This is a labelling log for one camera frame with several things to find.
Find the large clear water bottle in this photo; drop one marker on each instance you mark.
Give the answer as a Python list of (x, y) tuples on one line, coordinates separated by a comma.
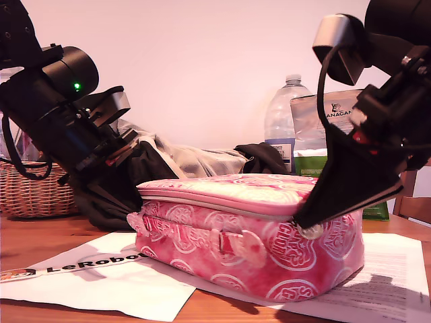
[(279, 117)]

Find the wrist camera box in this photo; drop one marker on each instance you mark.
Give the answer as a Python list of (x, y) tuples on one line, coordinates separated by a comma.
[(118, 101), (336, 33)]

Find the wooden chair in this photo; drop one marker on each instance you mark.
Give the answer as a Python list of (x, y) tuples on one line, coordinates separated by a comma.
[(414, 208)]

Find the pink printed zip bag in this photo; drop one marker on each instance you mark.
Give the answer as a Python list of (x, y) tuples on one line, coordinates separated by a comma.
[(202, 188)]

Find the grey beige garment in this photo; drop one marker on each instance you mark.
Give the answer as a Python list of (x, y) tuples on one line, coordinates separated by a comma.
[(208, 165)]

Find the white printed letter sheet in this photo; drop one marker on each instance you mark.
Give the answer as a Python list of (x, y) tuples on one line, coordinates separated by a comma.
[(387, 255)]

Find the clear plastic jug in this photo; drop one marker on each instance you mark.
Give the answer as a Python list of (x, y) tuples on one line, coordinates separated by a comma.
[(28, 148)]

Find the silver green pet food bag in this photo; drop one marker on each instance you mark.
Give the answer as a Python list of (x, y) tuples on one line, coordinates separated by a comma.
[(309, 134)]

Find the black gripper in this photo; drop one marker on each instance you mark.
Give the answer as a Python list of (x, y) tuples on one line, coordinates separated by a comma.
[(77, 144), (397, 117)]

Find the white LeRobot logo paper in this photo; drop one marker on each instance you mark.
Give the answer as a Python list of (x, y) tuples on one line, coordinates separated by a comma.
[(118, 292)]

